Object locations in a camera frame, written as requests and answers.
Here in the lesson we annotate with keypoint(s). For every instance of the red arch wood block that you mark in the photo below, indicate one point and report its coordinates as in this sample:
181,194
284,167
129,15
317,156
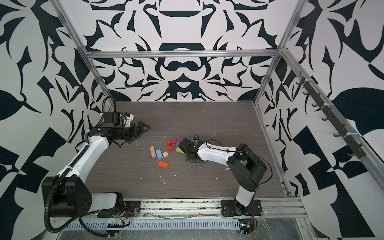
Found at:
170,147

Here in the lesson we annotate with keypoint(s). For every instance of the small natural wood cube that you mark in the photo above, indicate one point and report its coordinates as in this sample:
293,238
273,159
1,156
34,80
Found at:
165,154

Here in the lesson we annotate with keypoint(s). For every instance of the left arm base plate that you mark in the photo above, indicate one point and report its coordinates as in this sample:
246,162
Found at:
126,210

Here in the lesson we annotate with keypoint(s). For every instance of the aluminium frame crossbar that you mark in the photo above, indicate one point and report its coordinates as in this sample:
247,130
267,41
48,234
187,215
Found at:
181,54

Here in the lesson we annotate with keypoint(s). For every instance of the natural wood block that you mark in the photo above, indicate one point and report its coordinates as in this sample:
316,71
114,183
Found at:
153,152

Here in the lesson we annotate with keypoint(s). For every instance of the blue wood block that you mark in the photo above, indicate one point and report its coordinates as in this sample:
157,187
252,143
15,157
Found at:
159,154

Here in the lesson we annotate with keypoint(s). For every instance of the green circuit board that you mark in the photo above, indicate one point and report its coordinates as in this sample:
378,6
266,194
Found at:
247,226

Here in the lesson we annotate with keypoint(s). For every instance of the orange wood block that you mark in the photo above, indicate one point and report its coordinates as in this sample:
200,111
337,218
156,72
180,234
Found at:
163,164

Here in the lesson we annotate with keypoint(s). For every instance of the green wood block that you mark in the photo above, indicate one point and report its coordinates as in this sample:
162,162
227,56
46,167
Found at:
179,150

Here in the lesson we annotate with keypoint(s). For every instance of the white slotted cable duct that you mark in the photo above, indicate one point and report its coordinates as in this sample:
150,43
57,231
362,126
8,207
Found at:
163,224

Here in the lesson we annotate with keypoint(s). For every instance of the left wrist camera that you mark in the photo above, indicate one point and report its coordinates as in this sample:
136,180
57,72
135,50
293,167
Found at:
117,120

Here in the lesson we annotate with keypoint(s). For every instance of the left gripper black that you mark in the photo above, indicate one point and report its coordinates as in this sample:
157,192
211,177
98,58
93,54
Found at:
136,133

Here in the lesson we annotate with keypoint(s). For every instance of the aluminium front rail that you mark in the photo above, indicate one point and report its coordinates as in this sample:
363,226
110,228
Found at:
169,209

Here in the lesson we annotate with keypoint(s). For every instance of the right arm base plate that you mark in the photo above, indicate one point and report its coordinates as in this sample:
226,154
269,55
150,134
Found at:
231,208

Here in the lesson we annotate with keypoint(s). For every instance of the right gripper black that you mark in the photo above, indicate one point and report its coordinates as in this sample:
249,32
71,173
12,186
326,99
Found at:
188,158

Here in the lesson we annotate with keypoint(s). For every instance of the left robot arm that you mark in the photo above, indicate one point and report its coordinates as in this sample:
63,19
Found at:
66,195

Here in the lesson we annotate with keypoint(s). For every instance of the wall hook rack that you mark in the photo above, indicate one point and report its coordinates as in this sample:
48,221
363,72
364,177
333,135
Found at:
333,117

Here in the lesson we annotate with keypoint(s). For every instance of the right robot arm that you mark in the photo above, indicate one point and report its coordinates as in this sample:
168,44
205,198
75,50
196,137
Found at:
247,167

